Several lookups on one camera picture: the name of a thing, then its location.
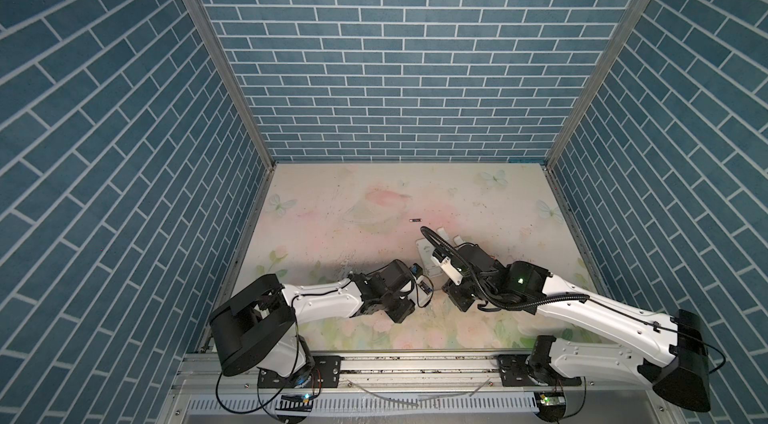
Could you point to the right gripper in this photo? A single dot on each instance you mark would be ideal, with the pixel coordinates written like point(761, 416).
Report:
point(451, 292)

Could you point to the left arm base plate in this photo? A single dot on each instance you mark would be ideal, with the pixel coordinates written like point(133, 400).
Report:
point(325, 368)

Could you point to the white ribbed cable duct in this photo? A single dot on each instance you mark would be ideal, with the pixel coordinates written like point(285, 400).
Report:
point(337, 405)

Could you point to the white remote control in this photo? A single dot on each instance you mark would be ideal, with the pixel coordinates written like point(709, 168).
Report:
point(424, 289)
point(425, 250)

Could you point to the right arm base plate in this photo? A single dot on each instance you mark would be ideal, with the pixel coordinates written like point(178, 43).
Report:
point(520, 370)

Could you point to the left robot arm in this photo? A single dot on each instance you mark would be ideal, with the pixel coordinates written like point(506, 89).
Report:
point(258, 327)

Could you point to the aluminium mounting rail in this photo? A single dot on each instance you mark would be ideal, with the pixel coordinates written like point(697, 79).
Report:
point(414, 371)

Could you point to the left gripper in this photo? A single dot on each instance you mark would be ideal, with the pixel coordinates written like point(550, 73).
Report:
point(407, 310)

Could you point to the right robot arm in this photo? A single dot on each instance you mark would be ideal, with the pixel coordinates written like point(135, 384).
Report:
point(664, 353)

